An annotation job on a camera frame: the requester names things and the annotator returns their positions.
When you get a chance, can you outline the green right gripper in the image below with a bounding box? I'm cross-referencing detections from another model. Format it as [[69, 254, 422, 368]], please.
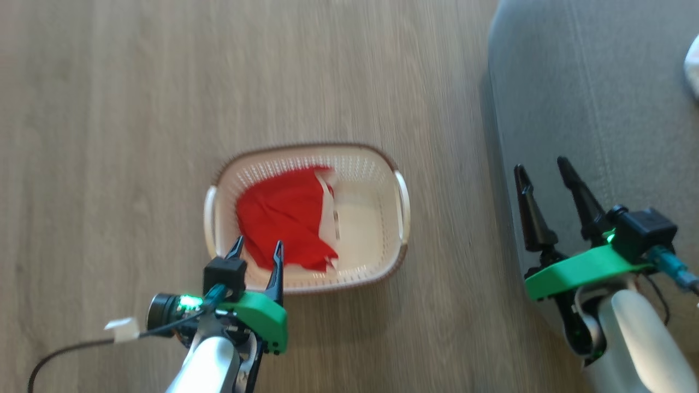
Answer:
[[513, 156, 654, 301]]

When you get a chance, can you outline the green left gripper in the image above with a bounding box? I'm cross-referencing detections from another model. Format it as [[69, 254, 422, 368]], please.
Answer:
[[221, 235, 289, 356]]

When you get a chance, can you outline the red white hooded garment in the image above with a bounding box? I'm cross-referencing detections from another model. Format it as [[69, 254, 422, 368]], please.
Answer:
[[235, 165, 340, 272]]

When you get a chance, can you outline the cream perforated laundry basket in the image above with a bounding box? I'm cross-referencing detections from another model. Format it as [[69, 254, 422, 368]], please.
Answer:
[[204, 143, 411, 295]]

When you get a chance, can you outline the white red clothing item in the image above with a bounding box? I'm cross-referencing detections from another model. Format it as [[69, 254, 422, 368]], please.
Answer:
[[684, 34, 699, 100]]

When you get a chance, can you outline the grey fabric sofa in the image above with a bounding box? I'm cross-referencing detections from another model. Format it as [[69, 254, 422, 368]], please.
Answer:
[[487, 0, 699, 393]]

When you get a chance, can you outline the white tape tag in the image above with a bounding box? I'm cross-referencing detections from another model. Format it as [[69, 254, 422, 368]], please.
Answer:
[[104, 317, 140, 343]]

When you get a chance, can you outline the teal right camera cable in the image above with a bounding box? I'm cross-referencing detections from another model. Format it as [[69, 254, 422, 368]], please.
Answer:
[[647, 245, 699, 294]]

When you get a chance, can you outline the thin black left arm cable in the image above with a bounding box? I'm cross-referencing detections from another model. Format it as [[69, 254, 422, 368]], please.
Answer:
[[27, 312, 204, 393]]

